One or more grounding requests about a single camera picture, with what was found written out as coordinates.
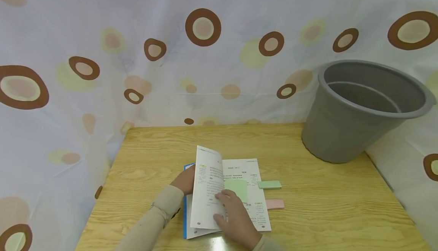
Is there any book with blue cover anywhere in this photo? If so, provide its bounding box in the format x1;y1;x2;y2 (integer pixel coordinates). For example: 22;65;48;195
183;145;272;240

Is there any person's right forearm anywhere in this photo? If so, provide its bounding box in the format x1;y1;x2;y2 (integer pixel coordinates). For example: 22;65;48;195
252;234;285;251

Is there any green sticky note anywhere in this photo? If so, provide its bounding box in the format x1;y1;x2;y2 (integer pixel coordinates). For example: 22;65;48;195
224;179;249;204

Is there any green sticky note pad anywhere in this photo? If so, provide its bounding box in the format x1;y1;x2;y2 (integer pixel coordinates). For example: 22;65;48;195
257;180;282;189

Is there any person's left hand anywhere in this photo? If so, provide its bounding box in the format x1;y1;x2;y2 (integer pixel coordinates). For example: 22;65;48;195
170;164;197;196

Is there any person's left forearm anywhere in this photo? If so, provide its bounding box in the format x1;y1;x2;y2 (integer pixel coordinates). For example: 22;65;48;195
114;184;185;251

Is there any grey plastic bucket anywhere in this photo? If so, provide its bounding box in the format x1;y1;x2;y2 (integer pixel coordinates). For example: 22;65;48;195
301;60;437;164

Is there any person's right hand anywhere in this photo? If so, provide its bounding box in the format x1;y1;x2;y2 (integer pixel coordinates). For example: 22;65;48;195
213;189;263;250

